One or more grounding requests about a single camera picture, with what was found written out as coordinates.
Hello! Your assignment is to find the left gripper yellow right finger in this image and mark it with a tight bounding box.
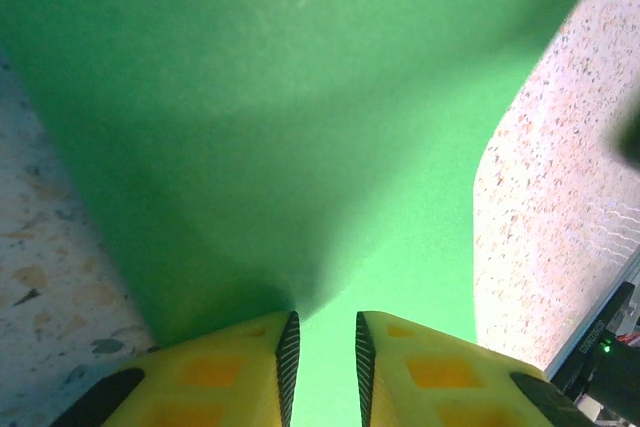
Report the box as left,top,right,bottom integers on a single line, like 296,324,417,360
355,310,596,427

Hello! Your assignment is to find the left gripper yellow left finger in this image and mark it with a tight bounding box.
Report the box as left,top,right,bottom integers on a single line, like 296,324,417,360
49,310,301,427

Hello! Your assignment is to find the green square paper sheet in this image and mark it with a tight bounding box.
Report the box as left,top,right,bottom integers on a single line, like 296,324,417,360
0,0,619,427

